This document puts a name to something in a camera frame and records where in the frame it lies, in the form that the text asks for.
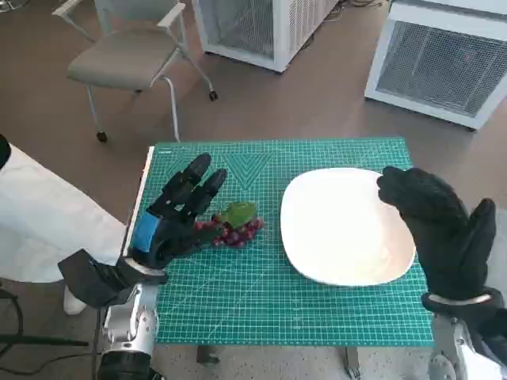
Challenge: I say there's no white plate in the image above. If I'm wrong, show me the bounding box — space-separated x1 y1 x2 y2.
280 167 417 287

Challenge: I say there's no metal table leg bracket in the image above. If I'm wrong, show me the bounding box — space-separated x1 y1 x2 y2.
196 346 221 365
343 347 362 379

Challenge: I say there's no white mesh cabinet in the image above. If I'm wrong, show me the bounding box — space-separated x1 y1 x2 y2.
192 0 341 74
364 0 507 132

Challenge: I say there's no black stand rod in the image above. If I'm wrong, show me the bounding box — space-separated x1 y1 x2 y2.
0 334 90 348

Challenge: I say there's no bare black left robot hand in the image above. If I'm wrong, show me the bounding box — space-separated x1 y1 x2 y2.
129 153 229 272

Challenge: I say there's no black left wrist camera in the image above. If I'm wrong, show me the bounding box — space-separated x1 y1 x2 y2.
58 249 132 308

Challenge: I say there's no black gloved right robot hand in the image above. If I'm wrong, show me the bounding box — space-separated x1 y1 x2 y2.
375 165 498 304

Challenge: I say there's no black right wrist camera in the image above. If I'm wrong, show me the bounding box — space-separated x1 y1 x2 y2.
471 291 507 369

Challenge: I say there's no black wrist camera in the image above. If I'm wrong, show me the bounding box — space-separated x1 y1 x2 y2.
471 291 507 369
58 249 132 308

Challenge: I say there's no grey chair with armrests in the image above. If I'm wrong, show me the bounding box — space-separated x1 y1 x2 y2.
51 0 221 144

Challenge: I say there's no green cutting mat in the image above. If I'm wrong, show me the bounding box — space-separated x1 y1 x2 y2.
152 136 433 348

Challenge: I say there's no red toy grape bunch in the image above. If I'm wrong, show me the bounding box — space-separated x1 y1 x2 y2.
194 201 265 249

